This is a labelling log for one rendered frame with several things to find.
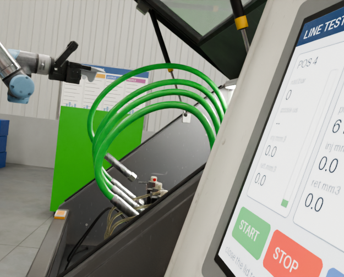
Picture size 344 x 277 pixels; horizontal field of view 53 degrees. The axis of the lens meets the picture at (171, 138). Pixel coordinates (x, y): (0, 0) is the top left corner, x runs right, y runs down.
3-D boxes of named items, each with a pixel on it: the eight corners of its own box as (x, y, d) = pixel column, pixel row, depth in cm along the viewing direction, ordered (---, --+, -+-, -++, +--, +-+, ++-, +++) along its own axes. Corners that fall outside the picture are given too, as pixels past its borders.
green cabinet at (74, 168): (128, 205, 501) (138, 115, 494) (131, 223, 416) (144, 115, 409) (60, 199, 484) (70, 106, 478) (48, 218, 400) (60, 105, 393)
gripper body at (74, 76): (77, 83, 143) (46, 78, 137) (80, 61, 141) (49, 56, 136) (81, 84, 136) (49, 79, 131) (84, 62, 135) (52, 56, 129)
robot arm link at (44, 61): (37, 53, 134) (39, 54, 127) (50, 55, 136) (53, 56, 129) (35, 72, 135) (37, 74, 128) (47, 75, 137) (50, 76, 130)
